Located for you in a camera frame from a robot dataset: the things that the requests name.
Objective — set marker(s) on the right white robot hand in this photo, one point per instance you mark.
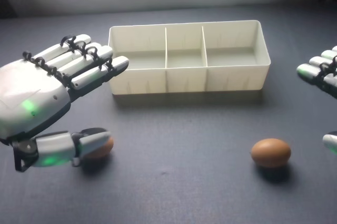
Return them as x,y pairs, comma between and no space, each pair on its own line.
313,71

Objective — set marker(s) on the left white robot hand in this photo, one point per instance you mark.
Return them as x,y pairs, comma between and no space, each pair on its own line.
29,95

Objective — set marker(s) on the brown egg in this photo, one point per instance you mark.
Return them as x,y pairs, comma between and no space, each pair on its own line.
104,149
271,153

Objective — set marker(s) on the white three-compartment tray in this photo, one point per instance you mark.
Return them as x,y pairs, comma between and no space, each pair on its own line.
184,79

